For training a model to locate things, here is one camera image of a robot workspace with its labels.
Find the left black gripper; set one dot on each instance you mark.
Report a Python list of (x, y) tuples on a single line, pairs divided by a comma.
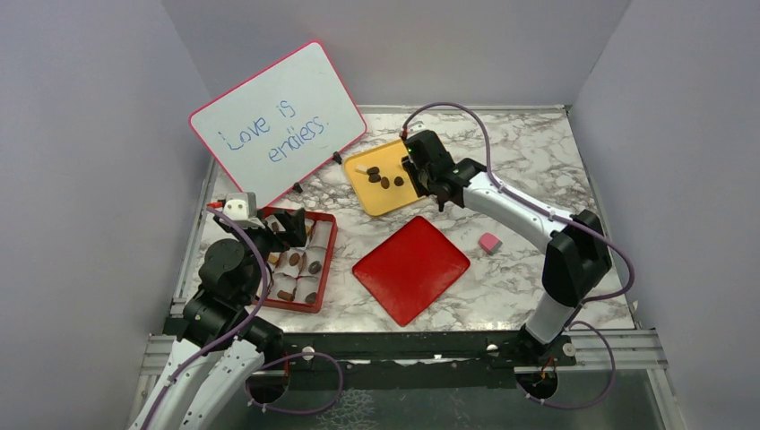
[(292, 221)]

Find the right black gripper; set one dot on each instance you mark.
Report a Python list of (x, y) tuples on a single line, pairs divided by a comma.
[(421, 191)]

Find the dark round chocolate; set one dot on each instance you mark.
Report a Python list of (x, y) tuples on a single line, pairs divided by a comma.
[(314, 267)]

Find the brown square chocolate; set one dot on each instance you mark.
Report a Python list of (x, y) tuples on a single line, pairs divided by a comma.
[(286, 295)]

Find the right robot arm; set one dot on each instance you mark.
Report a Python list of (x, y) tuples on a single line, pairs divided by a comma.
[(575, 257)]

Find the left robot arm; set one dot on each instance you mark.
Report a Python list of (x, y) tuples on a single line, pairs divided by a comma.
[(221, 339)]

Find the red chocolate box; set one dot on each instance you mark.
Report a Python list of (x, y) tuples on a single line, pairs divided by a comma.
[(322, 232)]

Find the yellow plastic tray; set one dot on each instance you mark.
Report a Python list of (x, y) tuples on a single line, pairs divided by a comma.
[(390, 189)]

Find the pink eraser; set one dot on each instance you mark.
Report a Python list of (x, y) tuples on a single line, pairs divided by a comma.
[(489, 243)]

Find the red box lid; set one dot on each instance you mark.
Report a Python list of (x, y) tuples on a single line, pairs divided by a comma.
[(411, 269)]

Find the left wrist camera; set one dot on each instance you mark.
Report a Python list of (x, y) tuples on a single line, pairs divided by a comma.
[(240, 208)]

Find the white board with pink frame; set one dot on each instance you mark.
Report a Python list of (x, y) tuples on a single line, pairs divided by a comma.
[(279, 126)]

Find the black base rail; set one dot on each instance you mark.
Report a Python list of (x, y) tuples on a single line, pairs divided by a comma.
[(407, 360)]

